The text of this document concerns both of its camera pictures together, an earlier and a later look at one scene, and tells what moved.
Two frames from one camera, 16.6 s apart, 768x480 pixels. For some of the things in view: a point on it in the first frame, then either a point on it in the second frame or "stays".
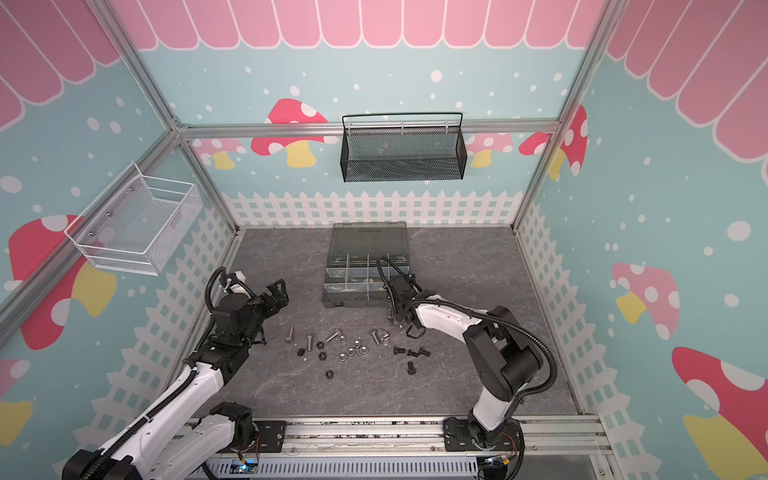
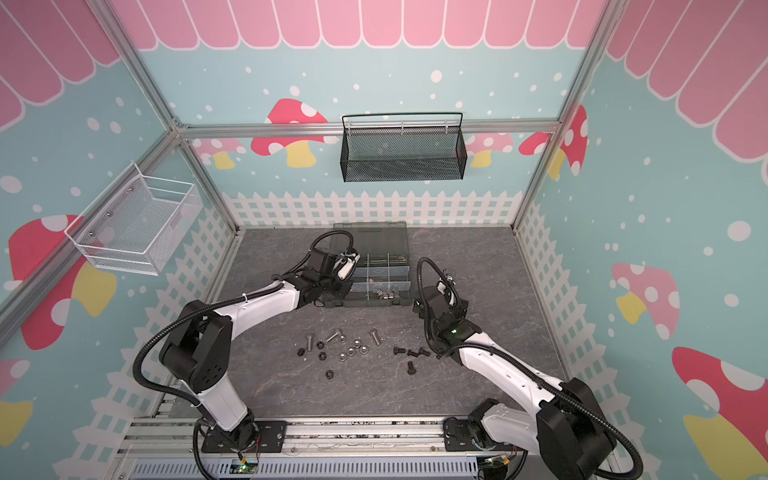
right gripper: [398, 300] → [434, 297]
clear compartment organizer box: [353, 278] stays
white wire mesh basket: [138, 226] stays
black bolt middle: [420, 352] stays
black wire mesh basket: [402, 154] stays
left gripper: [281, 298] → [347, 284]
